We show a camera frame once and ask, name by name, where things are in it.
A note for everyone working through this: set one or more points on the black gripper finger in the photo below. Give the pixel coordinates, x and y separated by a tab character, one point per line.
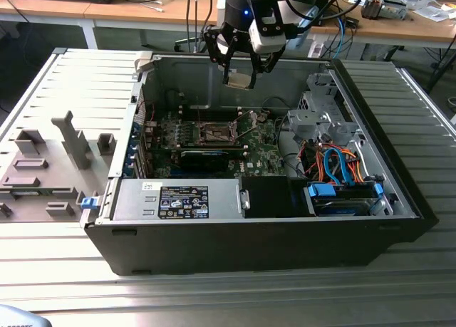
213	45
253	79

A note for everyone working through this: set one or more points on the silver power supply unit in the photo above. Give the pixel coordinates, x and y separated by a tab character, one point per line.
135	198

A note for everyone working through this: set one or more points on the black plastic shroud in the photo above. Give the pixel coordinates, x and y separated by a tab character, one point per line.
265	197

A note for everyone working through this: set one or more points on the black open PC case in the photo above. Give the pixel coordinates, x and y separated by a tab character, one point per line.
249	241

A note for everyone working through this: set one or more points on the hard disk in blue carrier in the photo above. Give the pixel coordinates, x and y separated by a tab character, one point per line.
338	206

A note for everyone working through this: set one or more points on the green motherboard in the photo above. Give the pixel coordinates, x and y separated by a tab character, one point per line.
263	152

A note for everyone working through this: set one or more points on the pale blue teach pendant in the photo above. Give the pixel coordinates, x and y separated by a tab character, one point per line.
309	27

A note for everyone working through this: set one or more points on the silver green CPU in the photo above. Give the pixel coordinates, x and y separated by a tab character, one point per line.
238	80

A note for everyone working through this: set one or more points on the metal CPU cooler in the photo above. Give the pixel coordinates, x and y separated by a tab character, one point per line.
383	8

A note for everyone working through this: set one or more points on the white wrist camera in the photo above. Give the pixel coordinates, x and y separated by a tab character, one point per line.
267	43

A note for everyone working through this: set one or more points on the grey parts rack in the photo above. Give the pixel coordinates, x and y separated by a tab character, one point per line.
53	184

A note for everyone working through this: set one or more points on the silver metal drive cage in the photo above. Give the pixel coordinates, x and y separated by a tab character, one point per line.
320	125

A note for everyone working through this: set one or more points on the black graphics card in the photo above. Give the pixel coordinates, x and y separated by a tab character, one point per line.
203	161

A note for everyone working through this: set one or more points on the grey rounded device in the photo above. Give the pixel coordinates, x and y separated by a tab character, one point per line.
18	318

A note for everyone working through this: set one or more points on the blue plastic clip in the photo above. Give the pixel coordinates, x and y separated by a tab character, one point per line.
89	203

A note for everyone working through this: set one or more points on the wooden desk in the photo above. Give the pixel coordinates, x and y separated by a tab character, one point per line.
107	10
392	29

